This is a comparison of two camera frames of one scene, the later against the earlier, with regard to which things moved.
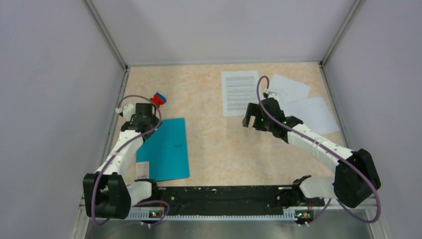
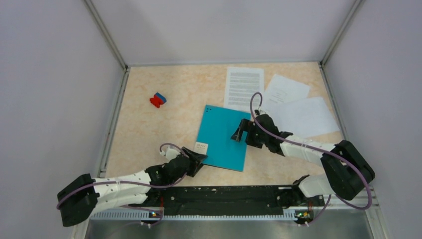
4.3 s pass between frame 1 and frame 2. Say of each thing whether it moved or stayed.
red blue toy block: stayed
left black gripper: moved
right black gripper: moved
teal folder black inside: moved
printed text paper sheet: moved
